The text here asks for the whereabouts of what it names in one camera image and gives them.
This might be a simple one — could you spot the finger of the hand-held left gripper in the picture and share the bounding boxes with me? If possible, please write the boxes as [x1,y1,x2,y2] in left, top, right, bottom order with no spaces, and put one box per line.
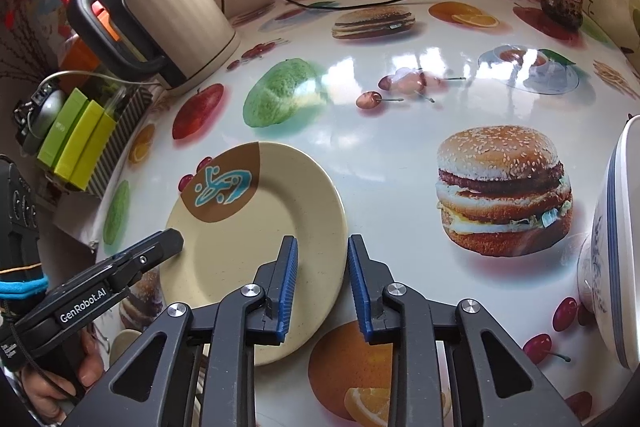
[92,228,185,295]

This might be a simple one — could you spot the dark round device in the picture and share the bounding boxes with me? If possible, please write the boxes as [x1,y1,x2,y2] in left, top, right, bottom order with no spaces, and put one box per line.
[14,77,67,156]

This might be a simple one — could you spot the orange packet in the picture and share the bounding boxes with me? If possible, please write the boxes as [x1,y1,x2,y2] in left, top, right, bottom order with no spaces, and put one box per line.
[59,6,122,78]

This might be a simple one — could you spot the person's left hand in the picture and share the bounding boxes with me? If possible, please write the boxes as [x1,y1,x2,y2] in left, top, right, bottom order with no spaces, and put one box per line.
[20,332,106,425]

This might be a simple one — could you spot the beige plate with brown patch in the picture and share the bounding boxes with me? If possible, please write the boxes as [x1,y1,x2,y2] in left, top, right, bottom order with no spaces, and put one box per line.
[159,141,348,367]

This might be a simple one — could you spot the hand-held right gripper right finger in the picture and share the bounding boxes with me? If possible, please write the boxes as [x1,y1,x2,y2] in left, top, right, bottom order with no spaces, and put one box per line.
[347,234,583,427]

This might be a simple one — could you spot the stainless electric kettle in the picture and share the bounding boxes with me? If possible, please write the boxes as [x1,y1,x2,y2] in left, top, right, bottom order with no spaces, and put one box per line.
[66,0,242,92]

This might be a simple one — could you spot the lime green box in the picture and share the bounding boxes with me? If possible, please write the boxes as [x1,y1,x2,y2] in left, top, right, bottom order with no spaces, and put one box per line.
[54,99,122,191]

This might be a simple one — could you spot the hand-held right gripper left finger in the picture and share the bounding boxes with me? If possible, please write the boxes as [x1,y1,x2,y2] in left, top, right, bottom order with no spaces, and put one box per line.
[62,234,301,427]

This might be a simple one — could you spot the food print tablecloth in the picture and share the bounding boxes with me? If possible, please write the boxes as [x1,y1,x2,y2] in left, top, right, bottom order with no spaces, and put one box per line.
[94,0,640,427]

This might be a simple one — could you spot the grey cable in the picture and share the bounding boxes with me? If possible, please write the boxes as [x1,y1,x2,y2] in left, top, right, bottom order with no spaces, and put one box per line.
[39,70,157,88]

